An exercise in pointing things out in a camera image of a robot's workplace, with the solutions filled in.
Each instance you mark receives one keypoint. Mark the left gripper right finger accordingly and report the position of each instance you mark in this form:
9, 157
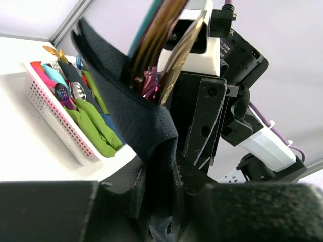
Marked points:
204, 210

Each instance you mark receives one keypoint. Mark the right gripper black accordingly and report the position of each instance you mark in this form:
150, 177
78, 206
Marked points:
195, 106

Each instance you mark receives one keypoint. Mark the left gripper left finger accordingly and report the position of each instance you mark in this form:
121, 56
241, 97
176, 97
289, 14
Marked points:
111, 210

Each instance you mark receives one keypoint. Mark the iridescent rainbow fork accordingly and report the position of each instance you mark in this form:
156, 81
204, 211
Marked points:
147, 84

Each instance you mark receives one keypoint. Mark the dark navy paper napkin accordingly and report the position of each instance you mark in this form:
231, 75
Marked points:
146, 127

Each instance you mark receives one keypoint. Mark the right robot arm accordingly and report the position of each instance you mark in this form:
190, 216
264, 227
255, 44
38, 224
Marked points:
269, 158

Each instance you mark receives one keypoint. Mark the middle green napkin roll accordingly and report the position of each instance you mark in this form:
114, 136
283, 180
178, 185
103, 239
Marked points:
109, 135

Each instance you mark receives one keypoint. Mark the tall green napkin roll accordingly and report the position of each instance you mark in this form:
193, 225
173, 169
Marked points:
92, 86

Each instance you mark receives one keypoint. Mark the dark navy napkin roll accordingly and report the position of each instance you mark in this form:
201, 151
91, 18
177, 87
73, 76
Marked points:
72, 76

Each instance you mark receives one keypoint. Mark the light blue napkin roll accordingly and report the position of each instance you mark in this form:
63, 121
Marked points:
54, 75

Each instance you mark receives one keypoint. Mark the pink napkin roll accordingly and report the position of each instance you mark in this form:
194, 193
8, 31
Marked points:
40, 71

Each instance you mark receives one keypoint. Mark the large white storage bin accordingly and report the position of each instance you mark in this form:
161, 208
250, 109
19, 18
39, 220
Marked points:
59, 120

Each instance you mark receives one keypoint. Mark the silver spoon in bin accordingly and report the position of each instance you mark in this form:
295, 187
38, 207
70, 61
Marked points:
77, 91

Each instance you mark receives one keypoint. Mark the iridescent spoon in bin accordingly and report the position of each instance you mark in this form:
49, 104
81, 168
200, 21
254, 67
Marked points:
61, 92

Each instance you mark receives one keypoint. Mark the blue fork in bin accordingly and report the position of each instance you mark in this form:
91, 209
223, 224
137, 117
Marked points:
79, 62

